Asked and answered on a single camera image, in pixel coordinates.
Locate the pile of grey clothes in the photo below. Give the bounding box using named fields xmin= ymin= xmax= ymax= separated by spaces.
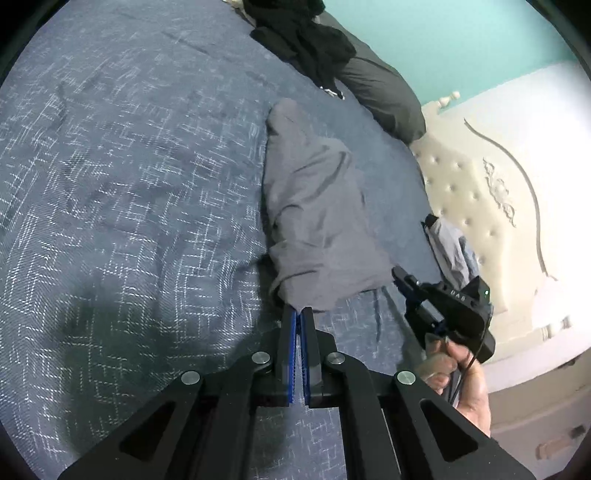
xmin=421 ymin=213 xmax=482 ymax=289

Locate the long grey garment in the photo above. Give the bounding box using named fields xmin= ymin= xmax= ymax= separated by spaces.
xmin=261 ymin=98 xmax=395 ymax=312

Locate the white nightstand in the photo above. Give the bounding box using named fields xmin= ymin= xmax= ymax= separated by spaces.
xmin=489 ymin=360 xmax=591 ymax=476

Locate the pile of black clothes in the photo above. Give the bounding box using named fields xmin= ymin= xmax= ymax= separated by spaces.
xmin=240 ymin=0 xmax=357 ymax=99

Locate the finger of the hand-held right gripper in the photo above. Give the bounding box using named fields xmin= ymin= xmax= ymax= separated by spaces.
xmin=392 ymin=265 xmax=423 ymax=302

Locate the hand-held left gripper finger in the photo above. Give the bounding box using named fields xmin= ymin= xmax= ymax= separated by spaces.
xmin=58 ymin=304 xmax=298 ymax=480
xmin=299 ymin=305 xmax=539 ymax=480

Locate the dark grey pillow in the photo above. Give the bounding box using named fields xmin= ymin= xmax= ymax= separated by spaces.
xmin=318 ymin=11 xmax=426 ymax=143

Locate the blue patterned blanket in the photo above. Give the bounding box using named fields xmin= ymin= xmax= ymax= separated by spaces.
xmin=0 ymin=0 xmax=444 ymax=480

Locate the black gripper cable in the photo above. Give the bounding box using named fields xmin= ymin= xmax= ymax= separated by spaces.
xmin=452 ymin=302 xmax=492 ymax=407

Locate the cream tufted headboard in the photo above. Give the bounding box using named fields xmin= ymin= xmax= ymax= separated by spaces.
xmin=409 ymin=62 xmax=591 ymax=393

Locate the person's right hand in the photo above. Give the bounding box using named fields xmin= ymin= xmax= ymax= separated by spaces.
xmin=422 ymin=339 xmax=492 ymax=437

